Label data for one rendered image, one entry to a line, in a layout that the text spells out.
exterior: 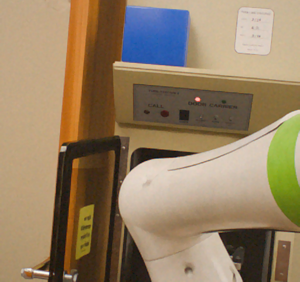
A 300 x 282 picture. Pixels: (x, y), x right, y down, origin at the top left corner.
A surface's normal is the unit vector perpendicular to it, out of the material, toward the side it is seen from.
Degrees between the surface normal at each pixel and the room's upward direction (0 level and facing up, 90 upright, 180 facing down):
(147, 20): 90
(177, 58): 90
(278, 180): 102
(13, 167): 90
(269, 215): 136
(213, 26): 90
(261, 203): 122
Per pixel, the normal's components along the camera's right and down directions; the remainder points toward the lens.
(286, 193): -0.84, 0.36
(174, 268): -0.33, 0.11
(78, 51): -0.08, 0.04
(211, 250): 0.64, -0.29
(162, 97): -0.12, 0.73
